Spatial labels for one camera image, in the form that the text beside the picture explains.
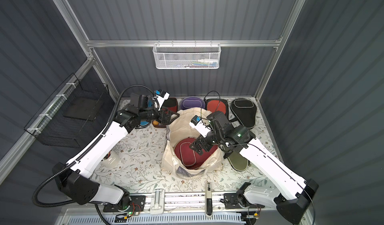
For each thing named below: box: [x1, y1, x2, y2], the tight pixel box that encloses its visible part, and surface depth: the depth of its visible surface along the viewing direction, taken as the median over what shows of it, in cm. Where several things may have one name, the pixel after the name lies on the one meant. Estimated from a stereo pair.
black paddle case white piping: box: [230, 98, 257, 129], surface depth 112 cm
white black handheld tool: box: [205, 181, 213, 218], surface depth 72 cm
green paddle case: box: [227, 151, 249, 172], surface depth 86 cm
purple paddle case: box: [180, 96, 206, 110], surface depth 118 cm
